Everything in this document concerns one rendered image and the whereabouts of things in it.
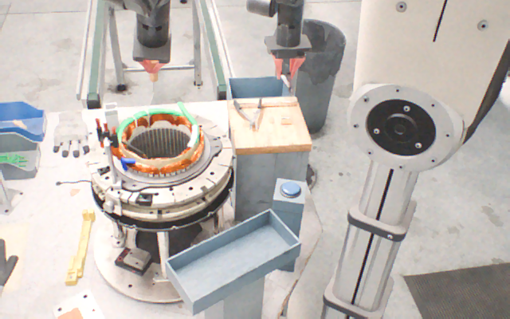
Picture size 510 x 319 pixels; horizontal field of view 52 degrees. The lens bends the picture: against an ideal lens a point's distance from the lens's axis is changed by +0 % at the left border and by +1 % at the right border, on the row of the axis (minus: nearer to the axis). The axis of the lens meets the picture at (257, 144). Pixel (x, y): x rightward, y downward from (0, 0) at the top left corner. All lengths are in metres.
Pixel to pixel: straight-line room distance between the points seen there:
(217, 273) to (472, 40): 0.65
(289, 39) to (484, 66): 0.61
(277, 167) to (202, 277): 0.40
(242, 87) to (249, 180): 0.31
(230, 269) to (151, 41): 0.46
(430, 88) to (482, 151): 2.52
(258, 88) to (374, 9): 0.91
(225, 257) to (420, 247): 1.60
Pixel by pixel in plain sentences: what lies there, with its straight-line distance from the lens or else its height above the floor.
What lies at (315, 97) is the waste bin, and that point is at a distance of 2.83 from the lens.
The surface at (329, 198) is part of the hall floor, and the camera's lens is 2.65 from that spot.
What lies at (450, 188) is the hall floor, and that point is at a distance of 2.90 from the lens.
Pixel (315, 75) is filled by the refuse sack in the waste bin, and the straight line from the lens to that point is 2.72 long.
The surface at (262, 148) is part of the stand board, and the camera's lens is 1.25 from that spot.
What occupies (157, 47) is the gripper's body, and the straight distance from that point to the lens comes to 0.95.
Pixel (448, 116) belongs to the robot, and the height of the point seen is 1.47.
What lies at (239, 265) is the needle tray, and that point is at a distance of 1.06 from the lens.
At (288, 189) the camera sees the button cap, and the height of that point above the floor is 1.04.
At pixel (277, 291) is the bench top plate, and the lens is 1.32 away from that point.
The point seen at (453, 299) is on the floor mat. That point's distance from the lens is 2.41.
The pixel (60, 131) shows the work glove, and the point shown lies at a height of 0.80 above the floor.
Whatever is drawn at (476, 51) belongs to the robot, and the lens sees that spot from 0.65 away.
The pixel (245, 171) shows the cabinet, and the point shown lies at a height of 0.98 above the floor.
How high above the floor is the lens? 1.87
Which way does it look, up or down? 40 degrees down
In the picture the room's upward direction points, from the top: 4 degrees clockwise
